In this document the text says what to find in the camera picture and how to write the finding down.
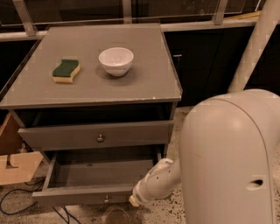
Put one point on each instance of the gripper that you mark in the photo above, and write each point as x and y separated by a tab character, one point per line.
142	191

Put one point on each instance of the grey drawer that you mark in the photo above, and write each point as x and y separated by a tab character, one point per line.
92	136
96	176

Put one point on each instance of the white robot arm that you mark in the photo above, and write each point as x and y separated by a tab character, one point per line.
225	163

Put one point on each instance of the grey top drawer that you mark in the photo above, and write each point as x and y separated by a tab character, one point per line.
92	136

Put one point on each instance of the grey wooden drawer cabinet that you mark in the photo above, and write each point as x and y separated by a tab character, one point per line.
148	92

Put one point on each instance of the round floor drain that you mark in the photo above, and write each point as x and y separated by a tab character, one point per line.
117	217

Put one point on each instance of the light wooden board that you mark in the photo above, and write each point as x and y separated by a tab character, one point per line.
15	166

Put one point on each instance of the white ceramic bowl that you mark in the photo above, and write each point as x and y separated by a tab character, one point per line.
116	61

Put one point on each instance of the green yellow sponge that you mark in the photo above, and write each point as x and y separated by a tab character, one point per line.
66	71

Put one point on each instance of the metal railing frame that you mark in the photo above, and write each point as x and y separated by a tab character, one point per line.
29	19

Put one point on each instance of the white diagonal post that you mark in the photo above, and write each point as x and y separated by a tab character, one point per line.
260	36

